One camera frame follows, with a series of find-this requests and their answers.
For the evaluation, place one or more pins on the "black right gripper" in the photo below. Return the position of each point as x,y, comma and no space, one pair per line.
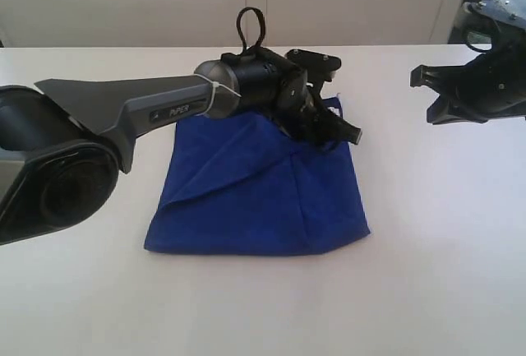
490,86

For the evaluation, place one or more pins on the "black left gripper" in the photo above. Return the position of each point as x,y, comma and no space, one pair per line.
300,117

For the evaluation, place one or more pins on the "blue towel with white label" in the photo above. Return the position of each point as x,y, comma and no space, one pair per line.
239,186

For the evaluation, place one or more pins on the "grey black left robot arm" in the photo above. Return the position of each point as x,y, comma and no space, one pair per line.
65,142

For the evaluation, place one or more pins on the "black wrist camera on left gripper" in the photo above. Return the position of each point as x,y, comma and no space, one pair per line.
319,66

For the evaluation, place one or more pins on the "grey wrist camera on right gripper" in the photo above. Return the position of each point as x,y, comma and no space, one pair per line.
491,16

